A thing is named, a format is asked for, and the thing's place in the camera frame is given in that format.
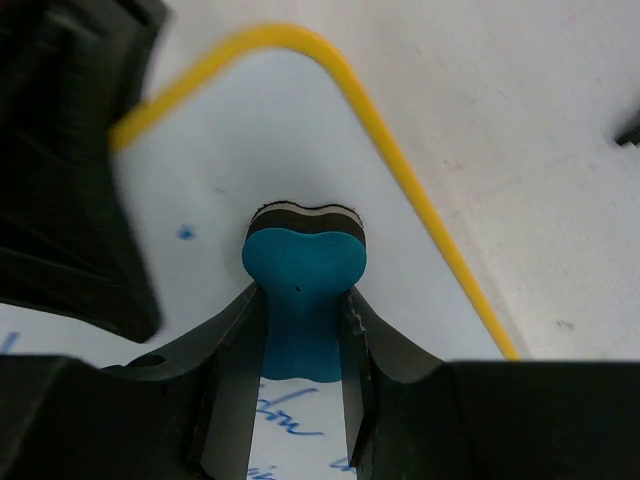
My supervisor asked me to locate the black wire whiteboard stand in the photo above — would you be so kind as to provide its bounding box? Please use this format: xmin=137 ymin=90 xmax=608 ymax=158
xmin=614 ymin=111 xmax=640 ymax=147

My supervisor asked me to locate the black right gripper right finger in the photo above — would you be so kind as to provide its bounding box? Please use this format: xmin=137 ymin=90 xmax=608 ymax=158
xmin=339 ymin=291 xmax=639 ymax=479

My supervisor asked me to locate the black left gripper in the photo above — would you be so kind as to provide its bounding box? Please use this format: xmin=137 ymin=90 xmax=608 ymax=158
xmin=1 ymin=1 xmax=168 ymax=343

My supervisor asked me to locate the blue bone-shaped eraser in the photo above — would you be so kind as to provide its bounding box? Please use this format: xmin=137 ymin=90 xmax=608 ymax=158
xmin=241 ymin=201 xmax=367 ymax=383

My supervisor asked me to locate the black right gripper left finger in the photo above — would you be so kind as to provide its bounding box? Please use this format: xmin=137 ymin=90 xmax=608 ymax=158
xmin=1 ymin=286 xmax=266 ymax=479

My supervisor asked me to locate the yellow framed whiteboard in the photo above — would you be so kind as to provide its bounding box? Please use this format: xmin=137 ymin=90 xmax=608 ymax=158
xmin=1 ymin=24 xmax=518 ymax=456

